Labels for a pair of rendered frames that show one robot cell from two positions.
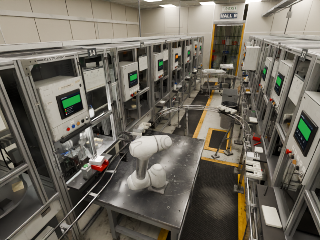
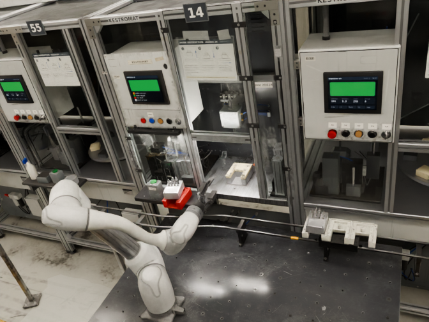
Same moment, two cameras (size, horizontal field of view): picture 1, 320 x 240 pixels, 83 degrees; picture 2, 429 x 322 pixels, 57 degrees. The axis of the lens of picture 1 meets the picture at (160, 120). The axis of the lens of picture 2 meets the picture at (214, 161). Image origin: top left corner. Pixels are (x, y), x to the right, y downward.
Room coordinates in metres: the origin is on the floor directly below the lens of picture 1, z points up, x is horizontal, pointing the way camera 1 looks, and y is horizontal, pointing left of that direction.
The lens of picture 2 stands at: (2.08, -1.33, 2.38)
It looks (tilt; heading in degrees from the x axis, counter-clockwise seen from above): 31 degrees down; 98
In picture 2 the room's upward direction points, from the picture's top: 12 degrees counter-clockwise
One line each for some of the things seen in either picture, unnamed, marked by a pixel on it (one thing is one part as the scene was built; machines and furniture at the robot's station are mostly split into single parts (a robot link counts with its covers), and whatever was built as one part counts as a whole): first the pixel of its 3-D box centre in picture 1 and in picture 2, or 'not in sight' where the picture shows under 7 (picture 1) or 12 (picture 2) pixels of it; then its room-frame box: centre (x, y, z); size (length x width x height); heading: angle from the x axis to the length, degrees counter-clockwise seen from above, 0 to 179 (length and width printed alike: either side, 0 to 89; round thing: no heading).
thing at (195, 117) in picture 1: (202, 100); not in sight; (6.05, -1.49, 0.01); 5.85 x 0.59 x 0.01; 159
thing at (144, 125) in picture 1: (142, 130); (339, 234); (2.44, 0.27, 0.84); 0.36 x 0.14 x 0.10; 159
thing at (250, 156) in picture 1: (253, 155); not in sight; (1.66, -1.03, 0.92); 0.13 x 0.10 x 0.09; 69
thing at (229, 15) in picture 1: (228, 15); not in sight; (9.25, -3.11, 2.81); 0.75 x 0.04 x 0.25; 69
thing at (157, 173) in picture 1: (157, 174); (155, 285); (1.46, 0.04, 0.85); 0.18 x 0.16 x 0.22; 111
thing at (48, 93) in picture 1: (58, 105); (154, 84); (1.52, 0.89, 1.60); 0.42 x 0.29 x 0.46; 159
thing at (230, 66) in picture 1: (225, 75); not in sight; (7.90, -2.86, 0.48); 0.84 x 0.58 x 0.97; 167
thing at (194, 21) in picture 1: (174, 44); not in sight; (10.21, -0.77, 1.65); 3.78 x 0.08 x 3.30; 69
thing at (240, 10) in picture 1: (228, 12); not in sight; (9.31, -3.12, 2.96); 1.23 x 0.08 x 0.68; 69
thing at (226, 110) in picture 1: (225, 110); not in sight; (3.16, -1.24, 0.84); 0.37 x 0.14 x 0.10; 37
